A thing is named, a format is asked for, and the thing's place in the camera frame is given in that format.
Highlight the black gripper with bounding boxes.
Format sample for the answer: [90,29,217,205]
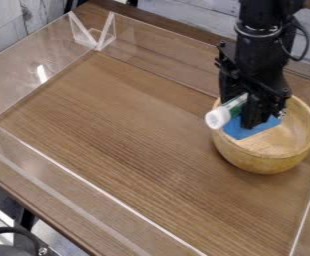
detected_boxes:
[215,41,292,129]

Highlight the green and white marker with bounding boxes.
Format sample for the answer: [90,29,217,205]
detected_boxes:
[205,93,247,130]

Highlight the blue foam block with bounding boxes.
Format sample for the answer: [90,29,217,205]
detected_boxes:
[223,116,282,140]

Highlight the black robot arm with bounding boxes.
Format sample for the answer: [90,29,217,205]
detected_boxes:
[215,0,306,129]

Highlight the brown wooden bowl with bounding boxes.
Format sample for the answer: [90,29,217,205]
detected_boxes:
[211,96,310,175]

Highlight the clear acrylic tray wall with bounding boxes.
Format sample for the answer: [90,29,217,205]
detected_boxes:
[0,5,310,256]

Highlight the clear acrylic corner bracket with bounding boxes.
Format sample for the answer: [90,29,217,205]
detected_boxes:
[68,12,117,51]

